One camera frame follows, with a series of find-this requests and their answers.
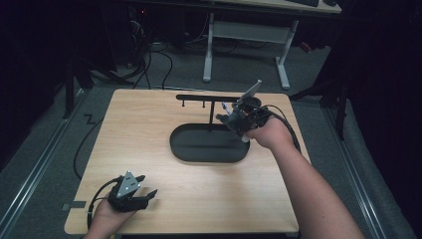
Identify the black stand leg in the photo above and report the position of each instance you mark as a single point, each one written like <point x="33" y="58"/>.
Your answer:
<point x="340" y="109"/>
<point x="69" y="89"/>

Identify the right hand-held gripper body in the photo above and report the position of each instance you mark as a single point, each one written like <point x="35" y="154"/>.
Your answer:
<point x="253" y="114"/>

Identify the metal floor rail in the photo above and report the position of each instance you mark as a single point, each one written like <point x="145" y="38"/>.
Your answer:
<point x="33" y="169"/>
<point x="355" y="172"/>

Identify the grey tape piece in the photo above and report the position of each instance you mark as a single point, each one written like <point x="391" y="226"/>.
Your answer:
<point x="74" y="205"/>

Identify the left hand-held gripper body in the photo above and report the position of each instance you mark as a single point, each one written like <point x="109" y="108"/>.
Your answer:
<point x="127" y="200"/>

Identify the person's left hand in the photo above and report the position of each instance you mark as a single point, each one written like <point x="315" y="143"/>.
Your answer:
<point x="111" y="215"/>

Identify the black keyboard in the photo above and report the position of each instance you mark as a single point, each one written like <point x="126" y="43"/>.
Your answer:
<point x="303" y="2"/>

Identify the dark computer tower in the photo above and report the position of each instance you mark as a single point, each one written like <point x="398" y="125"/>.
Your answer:
<point x="137" y="36"/>

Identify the small red object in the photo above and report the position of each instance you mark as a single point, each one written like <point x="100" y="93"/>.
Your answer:
<point x="306" y="46"/>

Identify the black key rack with tray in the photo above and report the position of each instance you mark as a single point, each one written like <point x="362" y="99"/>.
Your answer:
<point x="205" y="144"/>

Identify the person's right hand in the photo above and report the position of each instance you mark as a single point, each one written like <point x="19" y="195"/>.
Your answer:
<point x="273" y="134"/>

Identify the white-framed desk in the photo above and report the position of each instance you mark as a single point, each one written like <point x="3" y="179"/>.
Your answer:
<point x="249" y="31"/>

